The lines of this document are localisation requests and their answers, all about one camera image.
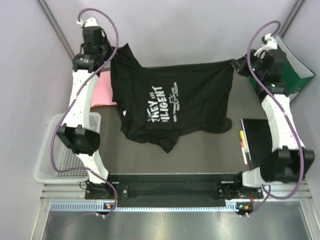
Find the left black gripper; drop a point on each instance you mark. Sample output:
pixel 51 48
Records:
pixel 110 50

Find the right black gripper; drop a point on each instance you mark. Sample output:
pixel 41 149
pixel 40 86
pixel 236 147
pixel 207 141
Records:
pixel 240 65

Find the black printed t shirt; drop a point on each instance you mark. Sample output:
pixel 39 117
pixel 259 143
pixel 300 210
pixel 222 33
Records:
pixel 158 105

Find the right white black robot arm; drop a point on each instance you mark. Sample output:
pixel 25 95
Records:
pixel 272 147

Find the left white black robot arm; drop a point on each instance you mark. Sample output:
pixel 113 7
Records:
pixel 74 128

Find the folded pink t shirt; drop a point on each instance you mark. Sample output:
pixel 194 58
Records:
pixel 103 92

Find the black notebook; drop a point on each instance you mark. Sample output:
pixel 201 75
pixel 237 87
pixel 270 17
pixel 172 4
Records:
pixel 259 140

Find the yellow marker pen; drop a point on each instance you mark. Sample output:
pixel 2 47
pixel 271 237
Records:
pixel 242 136

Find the pink white marker pen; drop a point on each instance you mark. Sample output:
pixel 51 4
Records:
pixel 244 156

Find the white plastic basket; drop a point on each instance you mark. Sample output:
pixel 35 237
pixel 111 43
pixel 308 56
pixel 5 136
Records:
pixel 63 158

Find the green ring binder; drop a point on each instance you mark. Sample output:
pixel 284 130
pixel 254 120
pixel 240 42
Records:
pixel 297 67

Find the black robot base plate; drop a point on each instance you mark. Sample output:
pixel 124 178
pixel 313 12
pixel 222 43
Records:
pixel 172 190

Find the perforated grey cable duct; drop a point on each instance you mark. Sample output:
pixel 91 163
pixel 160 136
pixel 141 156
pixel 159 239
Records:
pixel 106 207

